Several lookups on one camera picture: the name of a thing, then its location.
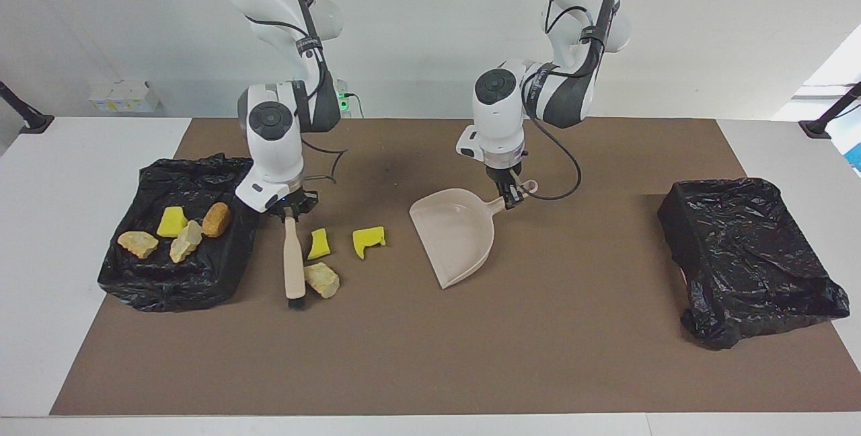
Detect yellow sponge chunk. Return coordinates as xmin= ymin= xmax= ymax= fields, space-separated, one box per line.
xmin=157 ymin=206 xmax=189 ymax=238

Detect brown table mat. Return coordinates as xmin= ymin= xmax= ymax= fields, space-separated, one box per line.
xmin=50 ymin=118 xmax=861 ymax=416

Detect tan bread piece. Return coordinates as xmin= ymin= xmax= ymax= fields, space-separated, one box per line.
xmin=117 ymin=231 xmax=160 ymax=260

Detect beige plastic dustpan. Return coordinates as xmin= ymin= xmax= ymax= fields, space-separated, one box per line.
xmin=409 ymin=180 xmax=539 ymax=289

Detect beige hand brush black bristles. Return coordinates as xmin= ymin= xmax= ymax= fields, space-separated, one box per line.
xmin=283 ymin=216 xmax=309 ymax=310

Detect curved yellow sponge piece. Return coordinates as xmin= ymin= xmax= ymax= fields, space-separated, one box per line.
xmin=307 ymin=227 xmax=332 ymax=261

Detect black bag lined bin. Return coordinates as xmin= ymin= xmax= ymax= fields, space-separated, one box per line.
xmin=98 ymin=153 xmax=268 ymax=313
xmin=657 ymin=177 xmax=851 ymax=351

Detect notched yellow sponge piece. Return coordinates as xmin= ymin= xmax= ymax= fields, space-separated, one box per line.
xmin=352 ymin=226 xmax=387 ymax=260

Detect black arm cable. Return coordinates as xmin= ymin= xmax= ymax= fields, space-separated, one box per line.
xmin=242 ymin=15 xmax=349 ymax=184
xmin=528 ymin=0 xmax=626 ymax=201

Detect brown round bread roll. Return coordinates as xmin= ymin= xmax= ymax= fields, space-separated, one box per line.
xmin=202 ymin=202 xmax=233 ymax=238

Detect black clamp stand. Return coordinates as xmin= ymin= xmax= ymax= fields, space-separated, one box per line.
xmin=798 ymin=81 xmax=861 ymax=139
xmin=0 ymin=81 xmax=55 ymax=135

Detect white cardboard boxes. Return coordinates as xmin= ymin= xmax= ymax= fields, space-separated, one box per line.
xmin=89 ymin=79 xmax=161 ymax=114

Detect large pale bread chunk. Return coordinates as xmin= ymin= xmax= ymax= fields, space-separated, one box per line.
xmin=304 ymin=262 xmax=341 ymax=299

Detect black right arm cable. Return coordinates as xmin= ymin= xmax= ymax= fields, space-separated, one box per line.
xmin=242 ymin=15 xmax=349 ymax=184

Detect pale cream bread piece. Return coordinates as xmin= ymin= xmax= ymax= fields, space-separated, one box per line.
xmin=170 ymin=219 xmax=203 ymax=264

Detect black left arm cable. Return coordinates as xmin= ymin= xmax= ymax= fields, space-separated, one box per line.
xmin=528 ymin=0 xmax=626 ymax=201

